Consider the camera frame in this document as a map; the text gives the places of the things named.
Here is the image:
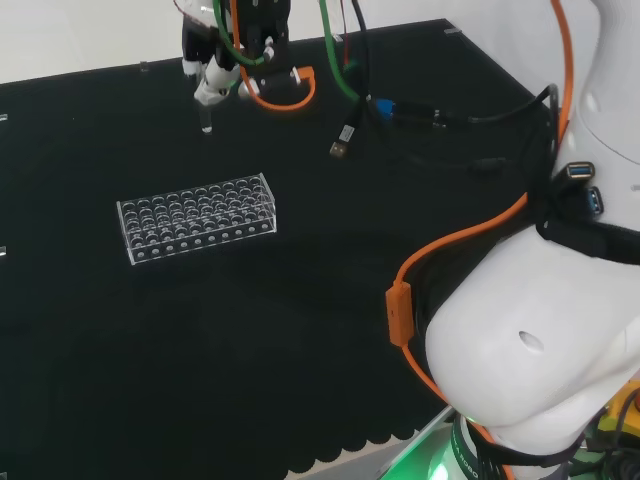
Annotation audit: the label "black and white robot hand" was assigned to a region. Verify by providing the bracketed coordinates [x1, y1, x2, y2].
[180, 0, 302, 108]

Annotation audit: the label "black adapter with blue connector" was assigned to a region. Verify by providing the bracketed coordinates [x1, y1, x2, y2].
[373, 98, 468, 132]

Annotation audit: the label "long orange cable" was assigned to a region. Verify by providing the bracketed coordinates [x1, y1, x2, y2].
[385, 0, 575, 480]

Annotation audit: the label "thin red cable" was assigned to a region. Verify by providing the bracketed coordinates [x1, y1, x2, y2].
[337, 0, 352, 67]

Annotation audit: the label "black bench cloth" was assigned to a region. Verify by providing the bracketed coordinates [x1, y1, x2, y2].
[0, 18, 556, 480]

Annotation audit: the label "short orange cable loop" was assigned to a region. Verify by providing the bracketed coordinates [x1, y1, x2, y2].
[238, 64, 318, 112]

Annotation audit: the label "black USB hub blue ports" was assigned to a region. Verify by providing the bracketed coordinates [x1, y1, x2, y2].
[551, 160, 606, 217]

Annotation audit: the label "black cable with USB plug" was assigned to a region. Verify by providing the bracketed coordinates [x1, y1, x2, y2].
[328, 0, 374, 160]

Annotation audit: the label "green cable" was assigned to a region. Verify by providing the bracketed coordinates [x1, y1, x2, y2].
[318, 0, 362, 103]
[212, 0, 267, 68]

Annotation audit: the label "black arm strap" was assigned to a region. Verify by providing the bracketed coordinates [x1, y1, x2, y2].
[535, 217, 640, 267]

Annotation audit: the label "clear acrylic test tube rack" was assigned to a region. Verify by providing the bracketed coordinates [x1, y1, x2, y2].
[116, 172, 278, 267]

